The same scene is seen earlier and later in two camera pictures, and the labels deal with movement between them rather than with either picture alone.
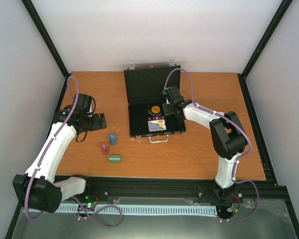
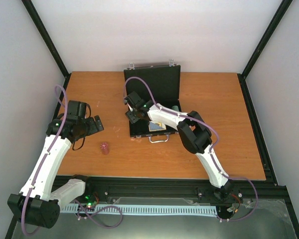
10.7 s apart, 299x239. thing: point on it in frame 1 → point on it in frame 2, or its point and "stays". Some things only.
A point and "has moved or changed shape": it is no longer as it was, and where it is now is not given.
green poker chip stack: [114, 158] has moved or changed shape
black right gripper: [166, 111] → [132, 118]
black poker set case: [144, 87] stays
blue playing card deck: [157, 125] stays
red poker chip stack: [104, 148] stays
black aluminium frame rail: [188, 186] stays
